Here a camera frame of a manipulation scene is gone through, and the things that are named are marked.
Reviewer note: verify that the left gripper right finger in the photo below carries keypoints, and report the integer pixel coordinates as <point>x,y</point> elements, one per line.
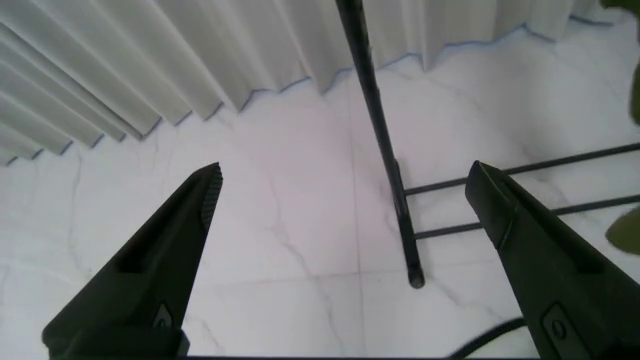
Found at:
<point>560,280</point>

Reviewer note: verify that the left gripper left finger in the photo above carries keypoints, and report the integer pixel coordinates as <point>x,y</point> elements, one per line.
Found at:
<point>145,280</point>

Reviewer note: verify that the black clothes rack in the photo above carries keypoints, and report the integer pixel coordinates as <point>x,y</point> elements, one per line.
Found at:
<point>380,130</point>

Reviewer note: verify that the white curtain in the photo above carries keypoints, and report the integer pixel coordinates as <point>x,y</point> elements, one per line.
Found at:
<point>150,55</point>

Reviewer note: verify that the green long-sleeved shirt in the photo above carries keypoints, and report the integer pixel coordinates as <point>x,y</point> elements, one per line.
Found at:
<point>625,232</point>

